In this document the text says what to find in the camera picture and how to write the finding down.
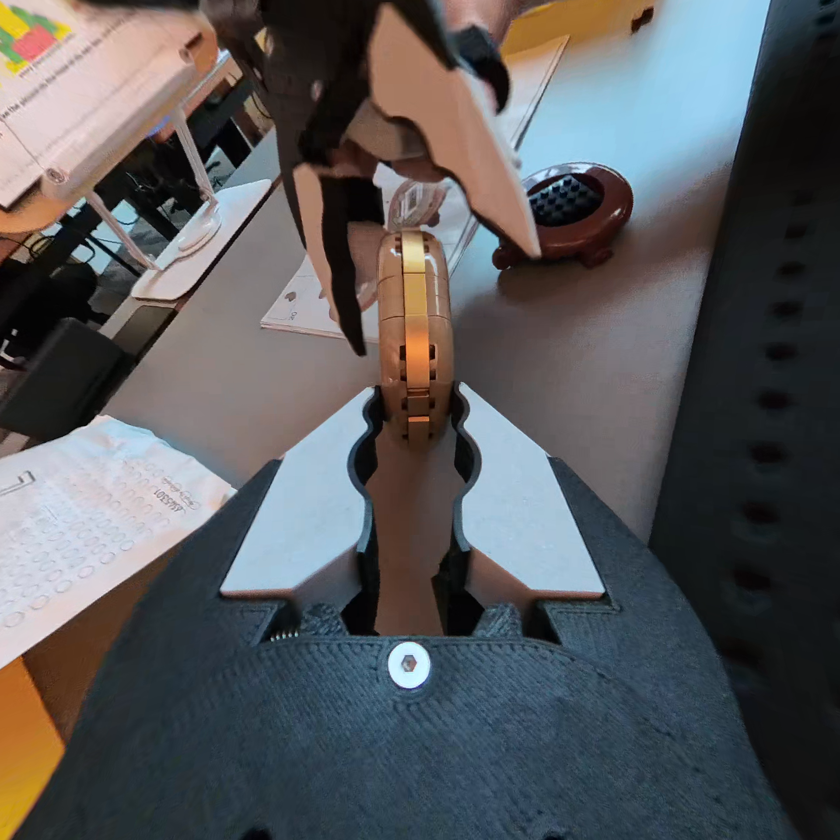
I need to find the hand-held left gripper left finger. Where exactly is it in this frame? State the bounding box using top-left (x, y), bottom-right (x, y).
top-left (220, 385), bottom-right (383, 603)

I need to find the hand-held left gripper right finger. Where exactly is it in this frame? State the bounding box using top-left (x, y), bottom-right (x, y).
top-left (449, 382), bottom-right (606, 601)

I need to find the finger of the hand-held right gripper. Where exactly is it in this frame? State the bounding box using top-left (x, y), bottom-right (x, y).
top-left (292, 163), bottom-right (385, 360)
top-left (367, 2), bottom-right (543, 261)

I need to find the tan brick pot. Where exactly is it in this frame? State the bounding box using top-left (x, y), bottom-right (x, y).
top-left (377, 230), bottom-right (455, 454)

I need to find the brown brick ring base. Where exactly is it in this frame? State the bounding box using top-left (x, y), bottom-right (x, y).
top-left (492, 163), bottom-right (636, 270)

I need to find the white instruction booklet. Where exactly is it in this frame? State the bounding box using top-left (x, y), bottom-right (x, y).
top-left (260, 33), bottom-right (571, 341)

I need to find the white stand base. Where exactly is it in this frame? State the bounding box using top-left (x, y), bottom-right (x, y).
top-left (85, 108), bottom-right (274, 310)

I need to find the yellow plastic bin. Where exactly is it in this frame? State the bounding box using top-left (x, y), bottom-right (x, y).
top-left (0, 656), bottom-right (67, 840)
top-left (505, 0), bottom-right (658, 60)

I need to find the white printed paper bag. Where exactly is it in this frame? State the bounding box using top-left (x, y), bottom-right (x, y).
top-left (0, 415), bottom-right (238, 671)

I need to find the wooden instruction board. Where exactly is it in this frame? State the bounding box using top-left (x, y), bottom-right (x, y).
top-left (0, 0), bottom-right (221, 235)

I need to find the black perforated edge pad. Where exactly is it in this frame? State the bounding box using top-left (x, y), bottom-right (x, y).
top-left (650, 0), bottom-right (840, 840)

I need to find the black rectangular box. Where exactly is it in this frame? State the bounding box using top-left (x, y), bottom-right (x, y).
top-left (0, 318), bottom-right (130, 442)

